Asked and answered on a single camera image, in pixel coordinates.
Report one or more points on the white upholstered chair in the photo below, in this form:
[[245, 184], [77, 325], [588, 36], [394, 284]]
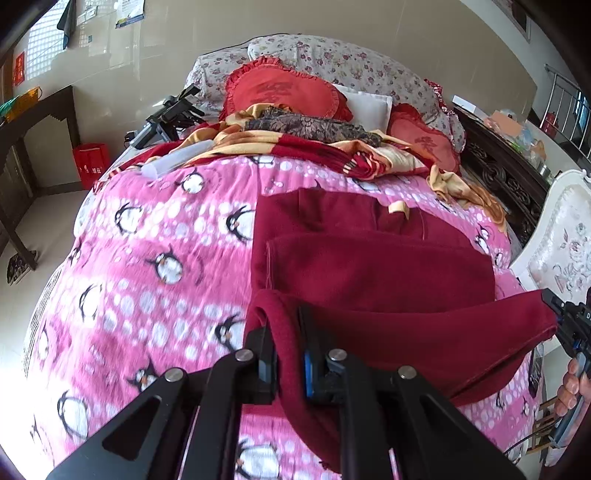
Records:
[[563, 240]]

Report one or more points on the small red heart pillow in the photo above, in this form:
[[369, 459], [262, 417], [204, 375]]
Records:
[[425, 138]]

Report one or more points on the dark red sweater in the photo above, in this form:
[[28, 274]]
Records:
[[369, 277]]

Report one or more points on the orange and red blanket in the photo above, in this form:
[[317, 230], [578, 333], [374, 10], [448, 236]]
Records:
[[277, 141]]

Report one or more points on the red bag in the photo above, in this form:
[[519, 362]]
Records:
[[92, 164]]

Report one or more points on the red patterned cloth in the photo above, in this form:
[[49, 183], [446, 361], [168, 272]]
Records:
[[438, 94]]

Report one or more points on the person's right hand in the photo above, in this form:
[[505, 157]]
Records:
[[565, 392]]

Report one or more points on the wall frame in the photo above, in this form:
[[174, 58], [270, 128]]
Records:
[[515, 18]]

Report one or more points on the dark hanging cloth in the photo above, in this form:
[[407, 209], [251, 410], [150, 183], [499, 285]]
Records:
[[68, 21]]

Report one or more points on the orange box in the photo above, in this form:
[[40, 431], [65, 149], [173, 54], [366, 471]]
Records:
[[498, 121]]

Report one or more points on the yellow green object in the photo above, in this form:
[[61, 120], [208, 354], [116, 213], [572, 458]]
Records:
[[23, 101]]

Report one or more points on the white pillow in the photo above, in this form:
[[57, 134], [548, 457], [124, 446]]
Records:
[[369, 108]]

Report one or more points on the brown patterned cloth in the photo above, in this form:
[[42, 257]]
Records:
[[300, 124]]

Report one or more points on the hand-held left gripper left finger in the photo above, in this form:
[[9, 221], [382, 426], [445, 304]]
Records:
[[263, 369]]

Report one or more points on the dark carved wooden cabinet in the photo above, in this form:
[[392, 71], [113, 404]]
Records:
[[498, 170]]

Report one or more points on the metal railing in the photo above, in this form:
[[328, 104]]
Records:
[[556, 92]]

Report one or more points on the red paper sign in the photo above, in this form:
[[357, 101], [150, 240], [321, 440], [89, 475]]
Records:
[[19, 68]]

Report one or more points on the large red heart pillow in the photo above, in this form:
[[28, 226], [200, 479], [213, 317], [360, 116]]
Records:
[[277, 92]]

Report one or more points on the clear plastic bags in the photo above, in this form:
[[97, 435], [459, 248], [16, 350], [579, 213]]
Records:
[[528, 145]]

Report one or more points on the wall calendar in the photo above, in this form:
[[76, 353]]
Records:
[[130, 14]]

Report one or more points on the white flat box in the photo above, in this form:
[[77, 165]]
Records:
[[468, 104]]

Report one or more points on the dark wooden table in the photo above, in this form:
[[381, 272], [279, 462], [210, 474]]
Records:
[[27, 122]]

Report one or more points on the black tripod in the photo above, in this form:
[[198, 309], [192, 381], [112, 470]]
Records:
[[171, 115]]

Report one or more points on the pink penguin print blanket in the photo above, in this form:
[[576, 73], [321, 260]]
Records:
[[138, 277]]

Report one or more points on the clear plastic tube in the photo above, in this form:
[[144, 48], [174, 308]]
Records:
[[175, 159]]

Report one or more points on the floral pillow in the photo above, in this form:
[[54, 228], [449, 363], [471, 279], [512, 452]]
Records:
[[346, 60]]

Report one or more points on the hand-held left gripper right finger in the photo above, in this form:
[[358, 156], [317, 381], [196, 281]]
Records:
[[308, 369]]

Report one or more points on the dark slipper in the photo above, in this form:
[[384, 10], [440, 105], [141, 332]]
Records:
[[18, 267]]

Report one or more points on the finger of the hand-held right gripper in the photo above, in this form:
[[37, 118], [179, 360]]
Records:
[[551, 302]]

